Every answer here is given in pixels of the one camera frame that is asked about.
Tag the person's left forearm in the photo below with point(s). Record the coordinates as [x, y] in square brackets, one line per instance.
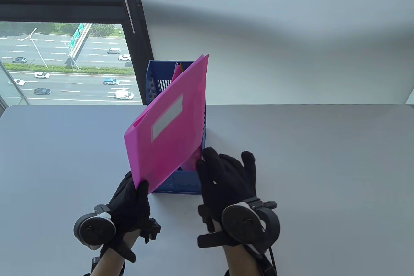
[110, 263]

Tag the grey white hand controller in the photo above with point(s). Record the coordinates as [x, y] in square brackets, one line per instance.
[95, 232]
[245, 224]

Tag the person's left hand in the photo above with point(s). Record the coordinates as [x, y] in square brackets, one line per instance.
[132, 204]

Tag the person's right forearm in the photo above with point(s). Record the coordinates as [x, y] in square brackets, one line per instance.
[239, 263]

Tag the blue plastic file holder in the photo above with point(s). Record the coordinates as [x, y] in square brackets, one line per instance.
[181, 185]

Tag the small black forearm box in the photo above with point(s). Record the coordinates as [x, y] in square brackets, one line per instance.
[96, 262]

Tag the pink L-shaped folder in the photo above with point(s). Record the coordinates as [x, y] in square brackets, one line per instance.
[194, 159]
[168, 153]

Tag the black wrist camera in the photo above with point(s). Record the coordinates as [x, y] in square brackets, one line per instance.
[152, 228]
[205, 217]

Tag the person's right hand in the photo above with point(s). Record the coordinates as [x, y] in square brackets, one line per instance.
[226, 182]

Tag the grey diagonal window bar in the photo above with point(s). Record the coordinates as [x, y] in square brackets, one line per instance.
[13, 82]

